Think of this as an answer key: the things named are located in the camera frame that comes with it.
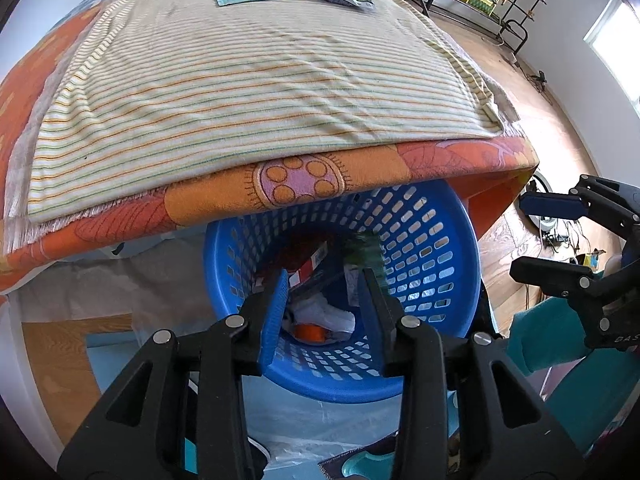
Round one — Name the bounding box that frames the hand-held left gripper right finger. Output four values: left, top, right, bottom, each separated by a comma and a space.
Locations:
361, 267, 586, 480

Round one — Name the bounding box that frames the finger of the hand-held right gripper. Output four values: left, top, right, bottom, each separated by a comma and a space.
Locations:
518, 174, 640, 241
510, 256, 616, 306

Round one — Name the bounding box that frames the light blue floor mat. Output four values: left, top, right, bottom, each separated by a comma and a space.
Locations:
85, 330, 401, 466

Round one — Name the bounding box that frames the white table frame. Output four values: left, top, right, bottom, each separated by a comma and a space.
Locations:
0, 290, 66, 451

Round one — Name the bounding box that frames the yellow striped towel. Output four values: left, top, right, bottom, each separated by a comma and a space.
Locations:
25, 0, 506, 223

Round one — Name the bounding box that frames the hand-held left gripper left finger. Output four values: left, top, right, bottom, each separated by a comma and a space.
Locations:
56, 268, 290, 480

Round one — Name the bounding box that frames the blue plastic basket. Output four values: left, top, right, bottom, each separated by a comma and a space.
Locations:
203, 180, 482, 405

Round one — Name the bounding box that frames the window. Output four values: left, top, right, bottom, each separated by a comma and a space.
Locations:
585, 0, 640, 106

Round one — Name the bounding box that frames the clear plastic sheet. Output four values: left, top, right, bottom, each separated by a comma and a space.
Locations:
10, 245, 401, 480

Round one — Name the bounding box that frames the teal garment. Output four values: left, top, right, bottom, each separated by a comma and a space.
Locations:
509, 296, 640, 461

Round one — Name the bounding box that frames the power strip with cables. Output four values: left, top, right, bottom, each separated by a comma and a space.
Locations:
542, 220, 601, 266

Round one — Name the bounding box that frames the white tissue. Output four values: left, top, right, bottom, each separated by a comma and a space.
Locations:
290, 295, 356, 333

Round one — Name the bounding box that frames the green carton box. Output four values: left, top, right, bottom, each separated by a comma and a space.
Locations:
345, 232, 386, 291

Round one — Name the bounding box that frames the black clothes rack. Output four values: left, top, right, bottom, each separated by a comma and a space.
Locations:
425, 0, 561, 53

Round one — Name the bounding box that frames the orange patterned blanket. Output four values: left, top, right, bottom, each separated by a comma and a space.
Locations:
0, 0, 541, 296

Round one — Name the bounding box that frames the white ring light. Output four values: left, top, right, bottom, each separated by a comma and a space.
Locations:
522, 170, 566, 233

